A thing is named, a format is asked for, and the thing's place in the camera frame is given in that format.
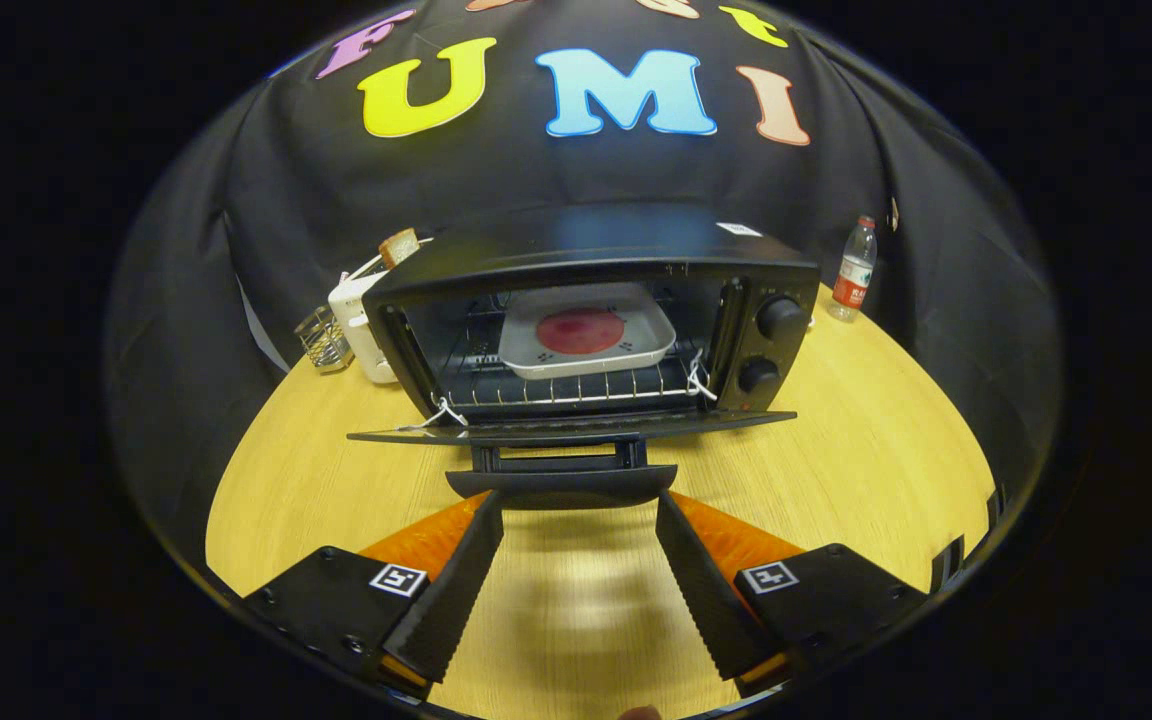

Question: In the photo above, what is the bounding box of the wire mesh holder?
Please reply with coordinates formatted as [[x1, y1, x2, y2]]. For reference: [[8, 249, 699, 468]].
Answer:
[[294, 305, 356, 374]]

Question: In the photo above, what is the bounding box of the black toaster oven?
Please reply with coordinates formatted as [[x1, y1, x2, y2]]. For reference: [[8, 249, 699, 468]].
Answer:
[[348, 205, 823, 512]]

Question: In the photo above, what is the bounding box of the white pop-up toaster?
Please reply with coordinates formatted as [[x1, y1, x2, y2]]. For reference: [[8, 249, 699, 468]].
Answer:
[[328, 238, 434, 386]]

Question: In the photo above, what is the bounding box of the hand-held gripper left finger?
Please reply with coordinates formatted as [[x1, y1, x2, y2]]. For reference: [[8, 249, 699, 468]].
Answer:
[[241, 490, 505, 699]]

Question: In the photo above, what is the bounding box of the brown bread slice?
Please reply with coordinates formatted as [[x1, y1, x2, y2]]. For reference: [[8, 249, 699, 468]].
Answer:
[[379, 228, 422, 270]]

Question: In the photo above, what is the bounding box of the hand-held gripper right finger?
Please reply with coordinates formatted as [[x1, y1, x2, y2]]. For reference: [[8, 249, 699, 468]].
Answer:
[[655, 490, 933, 699]]

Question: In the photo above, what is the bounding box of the red label plastic water bottle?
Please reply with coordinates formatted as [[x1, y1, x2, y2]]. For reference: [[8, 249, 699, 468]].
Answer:
[[828, 216, 879, 324]]

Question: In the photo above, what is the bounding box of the white square plate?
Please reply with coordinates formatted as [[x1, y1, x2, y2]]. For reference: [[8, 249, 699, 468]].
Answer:
[[498, 283, 678, 381]]

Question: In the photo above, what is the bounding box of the black backdrop cloth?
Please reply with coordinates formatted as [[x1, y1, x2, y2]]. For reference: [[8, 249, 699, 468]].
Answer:
[[104, 0, 1065, 571]]

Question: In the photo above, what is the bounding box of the pink round ham slice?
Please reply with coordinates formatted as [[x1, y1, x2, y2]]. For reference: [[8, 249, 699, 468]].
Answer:
[[536, 308, 628, 357]]

